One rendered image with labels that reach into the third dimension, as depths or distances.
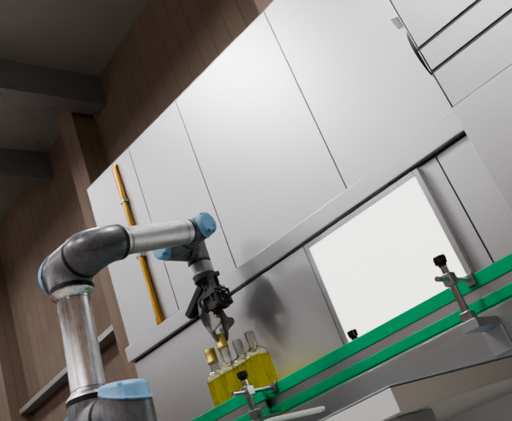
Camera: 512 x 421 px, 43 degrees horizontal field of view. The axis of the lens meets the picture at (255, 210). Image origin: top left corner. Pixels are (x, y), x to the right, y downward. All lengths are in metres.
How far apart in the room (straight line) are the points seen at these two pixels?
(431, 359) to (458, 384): 0.58
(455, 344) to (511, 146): 0.47
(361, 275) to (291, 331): 0.30
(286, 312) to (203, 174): 0.63
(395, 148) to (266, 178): 0.48
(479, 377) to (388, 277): 0.82
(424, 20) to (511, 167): 0.38
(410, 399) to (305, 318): 1.11
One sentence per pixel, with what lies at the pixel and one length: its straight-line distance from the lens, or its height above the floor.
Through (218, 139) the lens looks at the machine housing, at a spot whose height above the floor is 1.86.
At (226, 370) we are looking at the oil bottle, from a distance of 1.99.
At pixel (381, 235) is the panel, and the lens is 1.83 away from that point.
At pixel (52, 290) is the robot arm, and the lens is 1.74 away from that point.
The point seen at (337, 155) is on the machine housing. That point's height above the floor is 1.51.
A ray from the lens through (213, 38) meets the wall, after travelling 5.96.
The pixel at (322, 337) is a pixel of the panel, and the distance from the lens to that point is 1.94.
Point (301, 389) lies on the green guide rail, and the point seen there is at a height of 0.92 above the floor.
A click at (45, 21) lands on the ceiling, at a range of 6.89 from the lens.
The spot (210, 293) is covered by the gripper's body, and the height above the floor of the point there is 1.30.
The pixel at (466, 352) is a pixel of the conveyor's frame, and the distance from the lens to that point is 1.52.
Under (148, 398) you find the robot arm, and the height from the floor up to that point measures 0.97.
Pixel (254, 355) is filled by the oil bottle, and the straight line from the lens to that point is 1.91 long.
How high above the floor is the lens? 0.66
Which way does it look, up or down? 24 degrees up
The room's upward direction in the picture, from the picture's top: 21 degrees counter-clockwise
